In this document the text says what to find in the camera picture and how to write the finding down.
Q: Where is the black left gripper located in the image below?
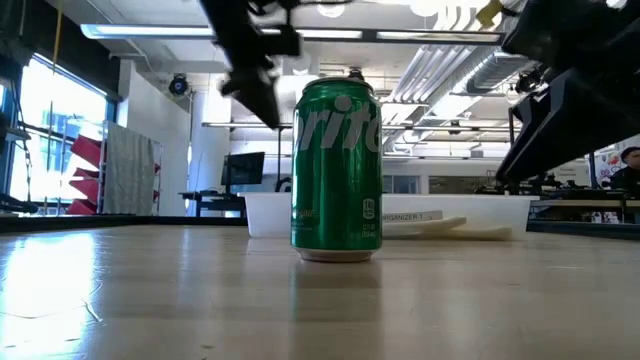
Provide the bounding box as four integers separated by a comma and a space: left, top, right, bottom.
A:
207, 9, 282, 130

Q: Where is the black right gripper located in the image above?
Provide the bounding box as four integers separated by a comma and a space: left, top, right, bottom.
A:
494, 0, 640, 184

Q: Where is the clear plastic cutlery organizer tray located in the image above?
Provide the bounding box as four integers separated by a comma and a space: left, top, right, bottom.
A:
238, 192, 540, 242

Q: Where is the cream-handled table knife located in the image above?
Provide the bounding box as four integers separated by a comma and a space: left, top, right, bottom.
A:
382, 215, 468, 237
399, 225, 514, 242

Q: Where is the black desktop monitor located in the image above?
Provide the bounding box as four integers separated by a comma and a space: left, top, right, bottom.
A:
221, 151, 266, 195

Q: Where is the person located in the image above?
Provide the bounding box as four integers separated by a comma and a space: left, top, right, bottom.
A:
608, 145, 640, 195

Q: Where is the green Sprite soda can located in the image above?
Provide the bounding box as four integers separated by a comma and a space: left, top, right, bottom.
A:
290, 76, 385, 264

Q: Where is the overhead light bar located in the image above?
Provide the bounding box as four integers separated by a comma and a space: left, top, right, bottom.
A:
79, 22, 507, 47

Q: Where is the gray hanging cloth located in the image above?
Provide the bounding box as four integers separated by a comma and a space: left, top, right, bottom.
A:
103, 121, 163, 217

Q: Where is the red storage bin rack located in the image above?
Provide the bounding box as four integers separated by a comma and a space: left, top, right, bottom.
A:
67, 133, 109, 217

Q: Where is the black ceiling-mounted camera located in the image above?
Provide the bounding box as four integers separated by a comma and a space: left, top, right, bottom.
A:
167, 73, 190, 98
513, 67, 549, 96

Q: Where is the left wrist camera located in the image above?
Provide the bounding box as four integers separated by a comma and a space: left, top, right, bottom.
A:
263, 23, 303, 58

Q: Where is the silver ventilation duct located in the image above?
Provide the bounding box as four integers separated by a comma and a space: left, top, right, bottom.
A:
384, 44, 539, 151

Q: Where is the white ceiling ring fixture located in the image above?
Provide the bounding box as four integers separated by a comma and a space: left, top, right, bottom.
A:
316, 2, 347, 19

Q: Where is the black aluminium table frame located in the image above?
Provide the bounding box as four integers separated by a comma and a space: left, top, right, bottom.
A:
0, 213, 640, 241

